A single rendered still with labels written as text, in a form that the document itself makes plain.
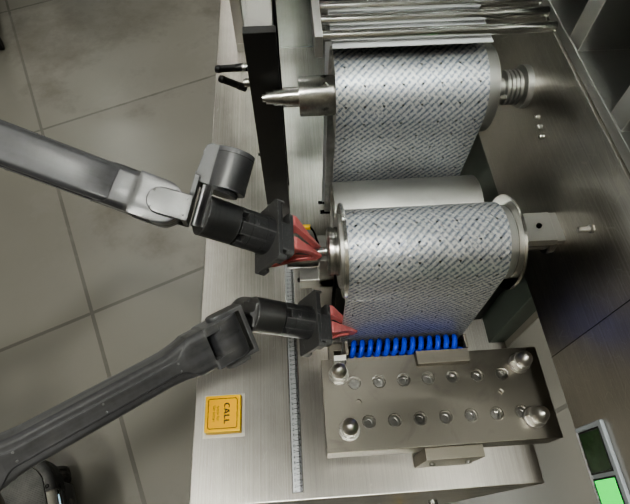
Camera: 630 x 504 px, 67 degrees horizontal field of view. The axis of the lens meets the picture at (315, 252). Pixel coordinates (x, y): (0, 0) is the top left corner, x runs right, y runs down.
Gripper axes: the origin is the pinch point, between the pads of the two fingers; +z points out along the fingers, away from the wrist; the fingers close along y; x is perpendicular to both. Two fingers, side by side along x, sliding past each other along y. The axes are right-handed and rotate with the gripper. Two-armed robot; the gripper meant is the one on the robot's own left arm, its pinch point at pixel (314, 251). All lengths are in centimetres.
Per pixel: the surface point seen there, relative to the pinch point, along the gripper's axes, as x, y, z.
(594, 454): 18.1, 31.7, 31.5
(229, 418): -35.2, 18.3, 4.5
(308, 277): -8.2, -0.4, 4.9
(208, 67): -129, -204, 36
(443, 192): 14.0, -10.1, 17.8
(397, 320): -1.3, 7.6, 18.5
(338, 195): 3.1, -10.6, 3.6
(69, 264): -163, -73, -9
